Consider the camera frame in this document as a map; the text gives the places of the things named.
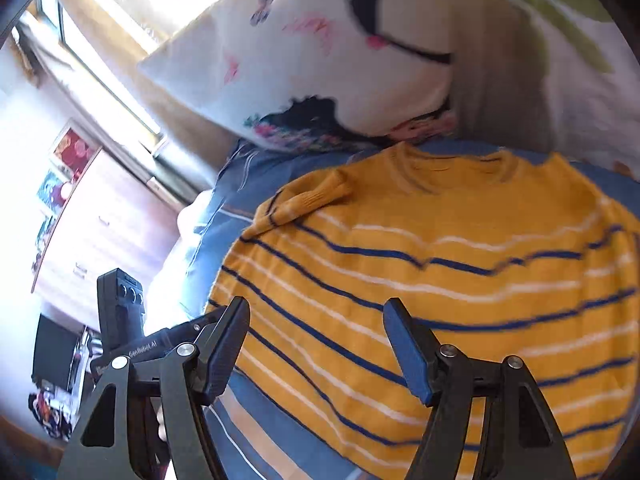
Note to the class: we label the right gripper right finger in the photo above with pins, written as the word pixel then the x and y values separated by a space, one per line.
pixel 520 438

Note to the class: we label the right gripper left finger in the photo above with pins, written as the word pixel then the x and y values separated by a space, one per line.
pixel 146 417

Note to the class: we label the yellow striped knit sweater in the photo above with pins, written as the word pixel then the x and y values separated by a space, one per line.
pixel 495 254

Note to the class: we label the black monitor screen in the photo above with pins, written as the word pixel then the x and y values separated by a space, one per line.
pixel 54 354

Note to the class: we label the cream cushion with silhouette print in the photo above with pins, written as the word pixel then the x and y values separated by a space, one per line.
pixel 314 75

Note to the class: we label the white floral leaf pillow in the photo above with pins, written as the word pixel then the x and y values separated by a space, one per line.
pixel 547 76

